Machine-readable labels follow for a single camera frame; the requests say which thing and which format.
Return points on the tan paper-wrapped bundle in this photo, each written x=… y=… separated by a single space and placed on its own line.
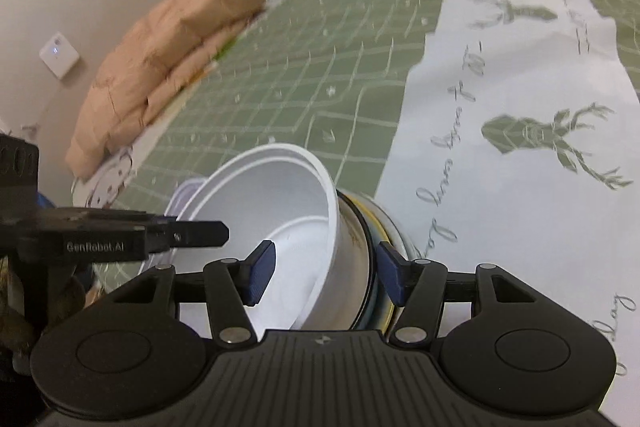
x=165 y=42

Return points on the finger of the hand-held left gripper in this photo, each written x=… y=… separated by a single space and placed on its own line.
x=200 y=233

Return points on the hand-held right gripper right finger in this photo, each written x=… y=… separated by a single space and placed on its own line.
x=391 y=276

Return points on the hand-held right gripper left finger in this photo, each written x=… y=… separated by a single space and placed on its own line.
x=263 y=271

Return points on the blue enamel bowl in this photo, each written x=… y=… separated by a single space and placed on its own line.
x=352 y=257

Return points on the yellow-rimmed white bowl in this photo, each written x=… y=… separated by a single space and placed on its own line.
x=380 y=227

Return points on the green checked tablecloth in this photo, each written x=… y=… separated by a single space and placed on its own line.
x=325 y=57

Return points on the white printed table runner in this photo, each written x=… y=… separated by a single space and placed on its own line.
x=500 y=207

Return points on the white plastic bowl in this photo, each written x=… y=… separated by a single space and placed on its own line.
x=295 y=192

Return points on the white wall device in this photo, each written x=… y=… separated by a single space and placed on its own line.
x=59 y=56

